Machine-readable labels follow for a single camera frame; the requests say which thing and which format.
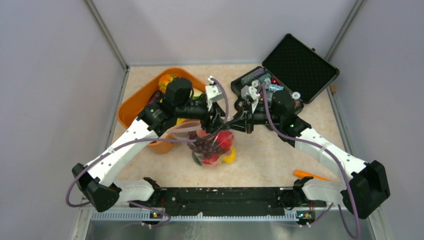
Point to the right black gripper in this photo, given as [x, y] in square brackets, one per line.
[242, 120]

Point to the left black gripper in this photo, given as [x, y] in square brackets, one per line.
[216, 122]

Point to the dark toy grape bunch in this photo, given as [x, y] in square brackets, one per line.
[205, 148]

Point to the clear zip top bag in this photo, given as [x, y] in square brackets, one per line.
[191, 130]

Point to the red toy tomato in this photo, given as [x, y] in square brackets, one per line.
[224, 139]

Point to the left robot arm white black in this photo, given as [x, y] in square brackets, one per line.
[96, 179]

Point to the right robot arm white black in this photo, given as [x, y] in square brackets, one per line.
[363, 185]

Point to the toy eggplant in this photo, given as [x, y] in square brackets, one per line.
[155, 97]

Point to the orange plastic basket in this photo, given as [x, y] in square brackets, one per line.
[131, 107]

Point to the toy pineapple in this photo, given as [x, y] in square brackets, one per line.
[165, 80]

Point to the black poker chip case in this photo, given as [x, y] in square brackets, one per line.
[294, 66]

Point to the yellow toy lemon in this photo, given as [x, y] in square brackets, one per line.
[230, 156]

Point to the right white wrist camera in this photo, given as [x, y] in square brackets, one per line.
[250, 94]

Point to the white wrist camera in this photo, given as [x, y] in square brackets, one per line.
[213, 91]
[250, 94]

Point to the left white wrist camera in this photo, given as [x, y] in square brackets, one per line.
[213, 91]

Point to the orange handled tool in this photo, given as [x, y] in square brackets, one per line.
[302, 174]

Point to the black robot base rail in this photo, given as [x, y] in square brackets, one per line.
[227, 201]

